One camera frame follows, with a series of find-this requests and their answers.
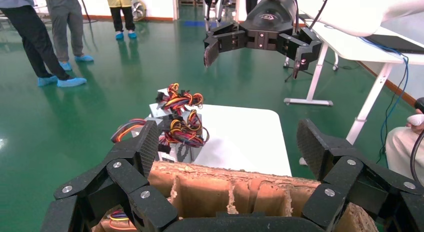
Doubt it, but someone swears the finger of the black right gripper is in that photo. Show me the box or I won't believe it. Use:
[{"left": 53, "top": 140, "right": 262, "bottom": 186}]
[
  {"left": 202, "top": 22, "right": 248, "bottom": 69},
  {"left": 276, "top": 27, "right": 323, "bottom": 80}
]

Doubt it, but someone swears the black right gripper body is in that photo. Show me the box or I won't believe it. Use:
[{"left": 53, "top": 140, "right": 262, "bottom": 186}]
[{"left": 240, "top": 0, "right": 301, "bottom": 51}]

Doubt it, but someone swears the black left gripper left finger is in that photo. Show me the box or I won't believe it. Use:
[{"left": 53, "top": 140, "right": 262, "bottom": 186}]
[{"left": 39, "top": 120, "right": 180, "bottom": 232}]

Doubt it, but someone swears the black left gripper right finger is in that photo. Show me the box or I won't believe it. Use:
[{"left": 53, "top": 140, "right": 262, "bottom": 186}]
[{"left": 296, "top": 119, "right": 424, "bottom": 232}]

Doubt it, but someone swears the grey power supply with wires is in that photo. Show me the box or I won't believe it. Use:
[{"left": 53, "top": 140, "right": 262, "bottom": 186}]
[
  {"left": 149, "top": 84, "right": 205, "bottom": 120},
  {"left": 158, "top": 110, "right": 210, "bottom": 164},
  {"left": 107, "top": 208, "right": 133, "bottom": 232},
  {"left": 110, "top": 118, "right": 157, "bottom": 144}
]

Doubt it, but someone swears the distant person in black trousers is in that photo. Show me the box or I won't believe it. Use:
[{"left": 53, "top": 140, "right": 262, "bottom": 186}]
[{"left": 245, "top": 0, "right": 264, "bottom": 16}]

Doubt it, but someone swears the white desk with legs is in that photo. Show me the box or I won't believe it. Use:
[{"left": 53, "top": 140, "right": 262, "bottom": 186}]
[{"left": 284, "top": 11, "right": 424, "bottom": 145}]

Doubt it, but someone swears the seated person in light trousers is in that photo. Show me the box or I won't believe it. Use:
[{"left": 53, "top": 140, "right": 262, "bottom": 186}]
[{"left": 385, "top": 97, "right": 424, "bottom": 188}]

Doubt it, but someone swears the white robot torso shell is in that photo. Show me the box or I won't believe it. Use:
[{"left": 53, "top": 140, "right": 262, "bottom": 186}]
[{"left": 298, "top": 0, "right": 424, "bottom": 38}]

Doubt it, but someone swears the brown divided cardboard box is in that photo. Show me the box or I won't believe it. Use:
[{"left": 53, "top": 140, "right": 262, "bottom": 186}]
[{"left": 92, "top": 160, "right": 379, "bottom": 232}]

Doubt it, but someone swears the white handheld controller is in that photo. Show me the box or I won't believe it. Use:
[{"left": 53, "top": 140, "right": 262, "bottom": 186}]
[{"left": 406, "top": 97, "right": 424, "bottom": 127}]

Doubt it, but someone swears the black laptop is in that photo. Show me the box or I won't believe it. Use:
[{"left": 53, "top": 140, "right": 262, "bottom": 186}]
[{"left": 364, "top": 34, "right": 424, "bottom": 55}]

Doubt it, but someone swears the floor fan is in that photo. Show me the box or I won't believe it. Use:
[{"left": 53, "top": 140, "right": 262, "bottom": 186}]
[{"left": 130, "top": 0, "right": 148, "bottom": 22}]

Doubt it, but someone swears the person in yellow shirt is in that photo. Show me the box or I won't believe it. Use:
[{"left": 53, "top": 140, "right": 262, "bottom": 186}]
[{"left": 105, "top": 0, "right": 138, "bottom": 40}]

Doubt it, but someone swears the person in grey trousers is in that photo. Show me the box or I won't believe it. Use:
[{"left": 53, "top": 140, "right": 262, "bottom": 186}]
[{"left": 42, "top": 0, "right": 95, "bottom": 72}]

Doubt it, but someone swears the black cable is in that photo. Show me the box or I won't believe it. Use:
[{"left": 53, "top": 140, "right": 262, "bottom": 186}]
[{"left": 309, "top": 0, "right": 332, "bottom": 22}]

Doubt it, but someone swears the blue cable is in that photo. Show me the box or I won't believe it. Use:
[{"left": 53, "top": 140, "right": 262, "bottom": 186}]
[{"left": 359, "top": 36, "right": 410, "bottom": 165}]

